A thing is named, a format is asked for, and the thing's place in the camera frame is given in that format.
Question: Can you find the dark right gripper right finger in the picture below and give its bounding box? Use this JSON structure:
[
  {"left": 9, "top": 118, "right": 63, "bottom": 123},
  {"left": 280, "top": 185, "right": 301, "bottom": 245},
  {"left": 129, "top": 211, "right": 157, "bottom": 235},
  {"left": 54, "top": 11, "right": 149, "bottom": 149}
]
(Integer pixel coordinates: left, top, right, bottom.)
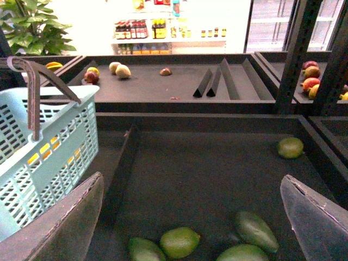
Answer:
[{"left": 280, "top": 175, "right": 347, "bottom": 260}]

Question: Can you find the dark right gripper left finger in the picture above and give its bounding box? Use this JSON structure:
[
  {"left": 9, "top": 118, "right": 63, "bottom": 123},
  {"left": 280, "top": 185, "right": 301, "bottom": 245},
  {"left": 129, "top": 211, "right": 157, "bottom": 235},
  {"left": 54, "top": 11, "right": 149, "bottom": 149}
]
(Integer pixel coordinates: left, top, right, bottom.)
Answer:
[{"left": 1, "top": 172, "right": 104, "bottom": 260}]

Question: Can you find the light blue plastic basket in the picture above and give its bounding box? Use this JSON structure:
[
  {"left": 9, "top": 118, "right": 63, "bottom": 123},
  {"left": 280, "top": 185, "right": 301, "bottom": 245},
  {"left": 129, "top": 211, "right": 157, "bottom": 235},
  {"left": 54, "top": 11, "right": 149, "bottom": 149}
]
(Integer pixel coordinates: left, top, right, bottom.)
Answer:
[{"left": 1, "top": 85, "right": 99, "bottom": 240}]

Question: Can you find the brown basket handle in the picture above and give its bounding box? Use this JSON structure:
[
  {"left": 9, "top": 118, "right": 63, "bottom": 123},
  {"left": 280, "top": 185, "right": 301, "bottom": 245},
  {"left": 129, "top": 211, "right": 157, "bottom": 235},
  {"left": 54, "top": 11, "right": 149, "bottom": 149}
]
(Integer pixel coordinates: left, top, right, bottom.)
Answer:
[{"left": 6, "top": 56, "right": 81, "bottom": 141}]

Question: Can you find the green lime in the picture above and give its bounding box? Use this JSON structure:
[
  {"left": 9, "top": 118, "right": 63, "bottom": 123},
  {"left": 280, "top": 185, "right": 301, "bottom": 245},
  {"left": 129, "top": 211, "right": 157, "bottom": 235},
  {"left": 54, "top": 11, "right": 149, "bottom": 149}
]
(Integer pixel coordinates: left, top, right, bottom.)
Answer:
[
  {"left": 159, "top": 227, "right": 201, "bottom": 259},
  {"left": 277, "top": 137, "right": 304, "bottom": 159}
]

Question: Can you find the black triangular divider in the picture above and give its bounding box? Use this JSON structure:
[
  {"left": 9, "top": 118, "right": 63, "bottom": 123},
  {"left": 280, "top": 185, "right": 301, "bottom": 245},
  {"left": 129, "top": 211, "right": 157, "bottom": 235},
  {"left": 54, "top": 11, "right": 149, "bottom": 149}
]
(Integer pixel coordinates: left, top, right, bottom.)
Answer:
[
  {"left": 206, "top": 67, "right": 221, "bottom": 97},
  {"left": 193, "top": 69, "right": 213, "bottom": 98}
]

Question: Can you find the green potted plant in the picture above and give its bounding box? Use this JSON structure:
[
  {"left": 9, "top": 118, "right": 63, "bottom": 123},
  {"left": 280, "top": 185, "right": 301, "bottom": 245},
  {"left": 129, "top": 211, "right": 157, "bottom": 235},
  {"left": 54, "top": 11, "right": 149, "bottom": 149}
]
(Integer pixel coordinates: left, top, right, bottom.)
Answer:
[{"left": 1, "top": 0, "right": 76, "bottom": 56}]

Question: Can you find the white bottle shelf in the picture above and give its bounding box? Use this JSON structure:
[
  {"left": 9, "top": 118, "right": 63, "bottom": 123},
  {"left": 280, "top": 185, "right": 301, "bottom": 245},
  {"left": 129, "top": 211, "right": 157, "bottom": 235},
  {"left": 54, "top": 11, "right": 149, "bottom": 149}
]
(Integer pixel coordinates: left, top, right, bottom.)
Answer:
[{"left": 110, "top": 0, "right": 228, "bottom": 55}]

